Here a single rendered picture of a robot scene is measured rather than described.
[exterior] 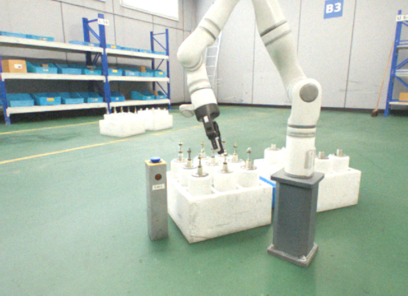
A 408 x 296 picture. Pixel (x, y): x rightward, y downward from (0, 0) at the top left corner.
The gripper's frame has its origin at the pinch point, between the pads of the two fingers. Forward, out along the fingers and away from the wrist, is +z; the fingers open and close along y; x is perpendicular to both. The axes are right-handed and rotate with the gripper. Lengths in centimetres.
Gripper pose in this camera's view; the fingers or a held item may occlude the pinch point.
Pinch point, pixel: (218, 150)
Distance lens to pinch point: 83.7
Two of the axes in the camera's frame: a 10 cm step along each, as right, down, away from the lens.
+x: -9.4, 3.1, 1.6
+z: 2.8, 9.5, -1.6
